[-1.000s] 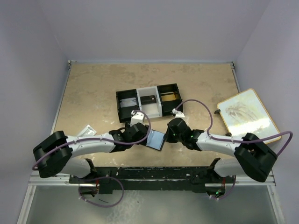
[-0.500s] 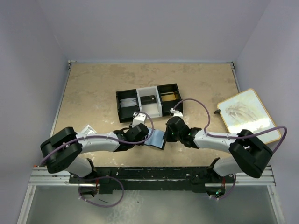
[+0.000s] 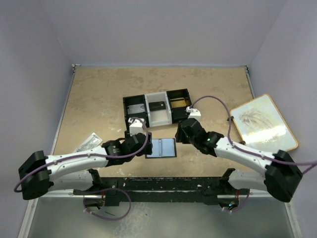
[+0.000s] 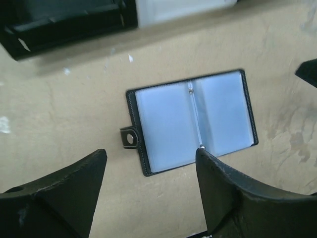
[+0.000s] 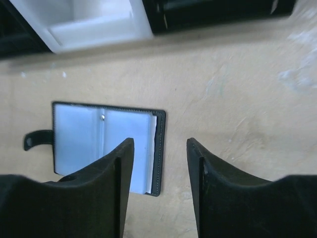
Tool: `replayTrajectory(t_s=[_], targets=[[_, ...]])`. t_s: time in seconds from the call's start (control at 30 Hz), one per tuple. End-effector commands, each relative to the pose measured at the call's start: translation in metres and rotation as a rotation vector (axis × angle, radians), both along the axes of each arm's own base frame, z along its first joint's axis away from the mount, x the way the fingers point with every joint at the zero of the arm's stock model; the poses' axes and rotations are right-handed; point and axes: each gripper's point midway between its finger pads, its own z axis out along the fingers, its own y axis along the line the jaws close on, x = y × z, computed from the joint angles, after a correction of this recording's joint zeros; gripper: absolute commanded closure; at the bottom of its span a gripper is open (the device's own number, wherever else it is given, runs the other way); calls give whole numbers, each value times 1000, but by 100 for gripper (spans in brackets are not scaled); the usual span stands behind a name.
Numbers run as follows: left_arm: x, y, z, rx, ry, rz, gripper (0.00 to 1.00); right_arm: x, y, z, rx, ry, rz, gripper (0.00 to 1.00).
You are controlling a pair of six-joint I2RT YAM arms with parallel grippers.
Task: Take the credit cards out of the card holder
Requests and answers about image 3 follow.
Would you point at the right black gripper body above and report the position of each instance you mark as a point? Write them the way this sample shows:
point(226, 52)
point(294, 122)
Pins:
point(182, 131)

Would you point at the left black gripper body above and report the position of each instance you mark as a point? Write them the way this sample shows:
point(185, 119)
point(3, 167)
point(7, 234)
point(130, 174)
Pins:
point(148, 147)

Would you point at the black leather card holder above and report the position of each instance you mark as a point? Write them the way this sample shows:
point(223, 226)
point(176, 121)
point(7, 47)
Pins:
point(163, 148)

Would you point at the clear plastic card sleeve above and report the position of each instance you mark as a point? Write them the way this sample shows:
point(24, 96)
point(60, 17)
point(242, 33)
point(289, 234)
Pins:
point(92, 141)

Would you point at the black and white organizer tray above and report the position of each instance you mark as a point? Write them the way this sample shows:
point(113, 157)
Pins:
point(158, 118)

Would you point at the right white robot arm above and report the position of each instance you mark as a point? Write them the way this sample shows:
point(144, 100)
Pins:
point(275, 173)

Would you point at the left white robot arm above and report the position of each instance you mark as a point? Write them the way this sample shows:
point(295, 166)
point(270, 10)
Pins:
point(42, 173)

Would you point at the gold credit card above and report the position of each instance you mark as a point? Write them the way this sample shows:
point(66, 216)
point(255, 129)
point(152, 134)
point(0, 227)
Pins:
point(178, 103)

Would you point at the black credit card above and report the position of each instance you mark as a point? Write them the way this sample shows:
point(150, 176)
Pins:
point(157, 106)

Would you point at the silver credit card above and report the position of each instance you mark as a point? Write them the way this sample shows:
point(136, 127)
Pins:
point(135, 109)

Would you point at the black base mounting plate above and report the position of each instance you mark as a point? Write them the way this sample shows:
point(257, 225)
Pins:
point(206, 190)

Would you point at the white board with wood rim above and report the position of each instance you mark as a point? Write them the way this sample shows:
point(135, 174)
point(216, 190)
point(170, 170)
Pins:
point(261, 125)

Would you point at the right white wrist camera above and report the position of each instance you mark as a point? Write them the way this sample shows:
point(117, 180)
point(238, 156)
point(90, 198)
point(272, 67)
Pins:
point(193, 113)

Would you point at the aluminium frame rail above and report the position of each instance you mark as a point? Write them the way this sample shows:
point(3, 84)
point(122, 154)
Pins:
point(160, 208)

